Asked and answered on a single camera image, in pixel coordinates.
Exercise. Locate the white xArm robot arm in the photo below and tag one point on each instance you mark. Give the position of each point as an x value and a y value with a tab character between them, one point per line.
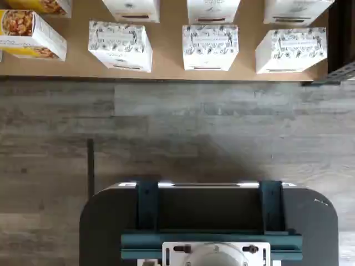
216	257

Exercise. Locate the white floral-print pastry box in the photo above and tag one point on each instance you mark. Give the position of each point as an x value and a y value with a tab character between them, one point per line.
296	11
130	11
119	44
210	47
291	52
213	11

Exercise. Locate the yellow-trimmed granola box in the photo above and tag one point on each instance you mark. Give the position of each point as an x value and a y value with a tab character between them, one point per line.
41	7
33	36

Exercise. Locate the white organic pantry cartons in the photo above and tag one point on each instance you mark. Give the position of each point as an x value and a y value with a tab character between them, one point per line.
166	74

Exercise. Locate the thin black pole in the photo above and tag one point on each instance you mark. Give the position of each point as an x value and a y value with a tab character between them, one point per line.
90	166

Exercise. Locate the black rounded robot cart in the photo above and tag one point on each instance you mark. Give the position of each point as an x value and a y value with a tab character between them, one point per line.
111	221

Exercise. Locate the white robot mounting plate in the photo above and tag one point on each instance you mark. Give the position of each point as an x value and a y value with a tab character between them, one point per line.
172	255

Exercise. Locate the teal metal bracket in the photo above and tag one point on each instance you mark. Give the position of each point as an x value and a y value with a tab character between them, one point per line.
147	205
271	205

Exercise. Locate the teal metal rail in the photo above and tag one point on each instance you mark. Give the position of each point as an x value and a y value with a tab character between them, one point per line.
141	241

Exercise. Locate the black metal shelf rack frame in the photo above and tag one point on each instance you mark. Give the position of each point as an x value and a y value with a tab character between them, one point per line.
337	76

